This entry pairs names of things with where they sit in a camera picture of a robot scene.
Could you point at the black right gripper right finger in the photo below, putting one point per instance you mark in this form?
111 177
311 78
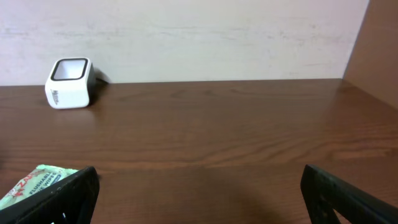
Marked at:
325 195

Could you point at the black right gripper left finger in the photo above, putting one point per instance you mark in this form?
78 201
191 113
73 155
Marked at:
70 200

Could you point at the mint green wipes pack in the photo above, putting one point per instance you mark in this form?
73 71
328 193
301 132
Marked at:
40 178

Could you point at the white barcode scanner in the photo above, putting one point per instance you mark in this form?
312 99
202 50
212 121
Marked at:
71 83

